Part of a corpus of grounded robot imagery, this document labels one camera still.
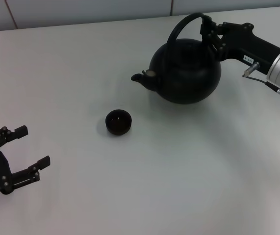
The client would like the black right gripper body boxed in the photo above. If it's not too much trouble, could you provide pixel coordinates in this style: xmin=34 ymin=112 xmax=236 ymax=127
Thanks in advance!
xmin=217 ymin=22 xmax=280 ymax=74

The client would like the black round teapot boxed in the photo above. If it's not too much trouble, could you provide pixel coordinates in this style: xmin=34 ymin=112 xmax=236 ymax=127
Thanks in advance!
xmin=130 ymin=12 xmax=222 ymax=105

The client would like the dark brown teacup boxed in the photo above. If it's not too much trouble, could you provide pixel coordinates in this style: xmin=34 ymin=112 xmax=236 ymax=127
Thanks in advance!
xmin=104 ymin=109 xmax=132 ymax=136

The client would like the gripper cable with silver plugs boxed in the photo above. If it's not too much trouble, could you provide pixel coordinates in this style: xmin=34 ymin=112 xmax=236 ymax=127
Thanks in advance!
xmin=242 ymin=62 xmax=280 ymax=101

